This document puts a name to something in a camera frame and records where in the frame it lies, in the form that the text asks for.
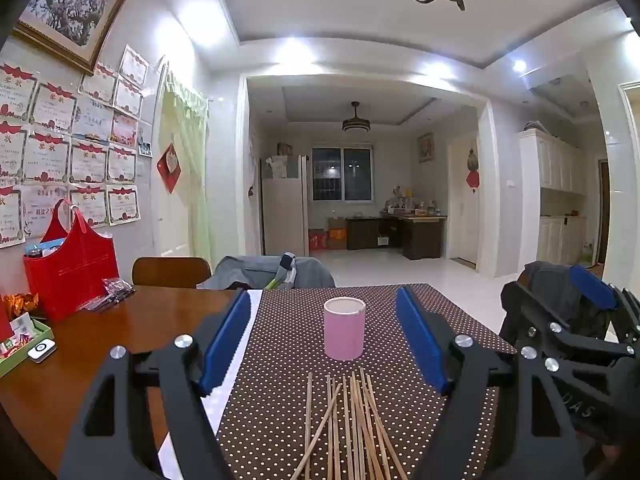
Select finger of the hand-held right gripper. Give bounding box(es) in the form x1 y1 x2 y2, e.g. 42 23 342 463
500 280 631 376
569 264 640 346

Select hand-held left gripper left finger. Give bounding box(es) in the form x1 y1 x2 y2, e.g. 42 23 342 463
59 290 253 480

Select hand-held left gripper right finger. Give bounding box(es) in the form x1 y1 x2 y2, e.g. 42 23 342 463
395 285 586 480

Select pink cup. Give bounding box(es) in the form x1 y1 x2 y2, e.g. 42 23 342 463
323 297 366 362

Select bunch of wooden chopsticks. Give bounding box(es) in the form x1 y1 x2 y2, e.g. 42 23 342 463
290 367 402 480

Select white patterned cloth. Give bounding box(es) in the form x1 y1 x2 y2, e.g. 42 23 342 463
156 289 264 480

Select brown polka dot tablecloth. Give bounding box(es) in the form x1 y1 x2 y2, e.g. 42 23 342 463
212 283 518 480

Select brown wooden chair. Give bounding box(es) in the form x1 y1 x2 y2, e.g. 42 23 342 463
131 257 212 289

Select white cabinet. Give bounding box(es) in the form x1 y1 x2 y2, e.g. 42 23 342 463
518 128 588 266

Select white door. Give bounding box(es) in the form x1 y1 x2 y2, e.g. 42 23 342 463
449 135 481 265

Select clear plastic bag of pens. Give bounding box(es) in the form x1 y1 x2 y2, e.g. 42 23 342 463
77 278 137 312

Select assorted small desk items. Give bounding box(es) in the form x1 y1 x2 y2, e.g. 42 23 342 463
384 185 443 218

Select white refrigerator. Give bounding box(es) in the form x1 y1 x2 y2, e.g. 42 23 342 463
260 155 311 258

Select red hanging door decoration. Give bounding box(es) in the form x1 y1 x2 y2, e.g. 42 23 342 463
465 142 480 191

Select red tote bag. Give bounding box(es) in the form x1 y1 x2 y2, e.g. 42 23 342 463
22 198 120 323

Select window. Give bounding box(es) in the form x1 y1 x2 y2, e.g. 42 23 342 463
312 146 373 202

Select small white device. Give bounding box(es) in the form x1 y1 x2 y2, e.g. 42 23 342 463
27 341 57 362

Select red diamond paper decoration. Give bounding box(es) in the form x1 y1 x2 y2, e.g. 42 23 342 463
156 142 182 195

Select light green curtain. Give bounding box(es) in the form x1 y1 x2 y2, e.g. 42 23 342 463
159 72 213 273

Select green tray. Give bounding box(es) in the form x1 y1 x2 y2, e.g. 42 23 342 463
0 316 53 378

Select gold foil wrapper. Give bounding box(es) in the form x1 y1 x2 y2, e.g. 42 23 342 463
2 292 40 317

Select ceiling fan lamp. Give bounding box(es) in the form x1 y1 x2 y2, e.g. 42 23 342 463
342 101 371 134

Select group of award certificates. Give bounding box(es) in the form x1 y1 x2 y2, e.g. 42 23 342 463
0 44 153 250

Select framed tree picture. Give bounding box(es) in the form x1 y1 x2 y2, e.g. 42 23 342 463
11 0 131 77

